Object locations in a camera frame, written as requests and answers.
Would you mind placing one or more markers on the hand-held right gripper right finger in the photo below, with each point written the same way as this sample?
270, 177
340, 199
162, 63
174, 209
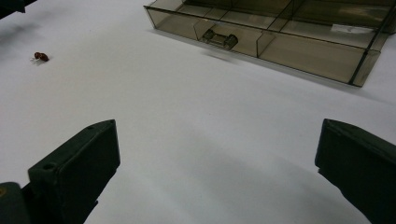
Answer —
361, 161

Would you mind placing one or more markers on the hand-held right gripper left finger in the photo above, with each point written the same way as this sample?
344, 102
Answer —
77, 168

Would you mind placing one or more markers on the small red earring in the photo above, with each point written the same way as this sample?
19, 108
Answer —
41, 56

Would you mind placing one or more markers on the smoky transparent plastic drawer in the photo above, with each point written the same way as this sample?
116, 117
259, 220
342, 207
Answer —
280, 34

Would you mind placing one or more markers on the white paper label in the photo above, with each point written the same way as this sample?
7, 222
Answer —
351, 29

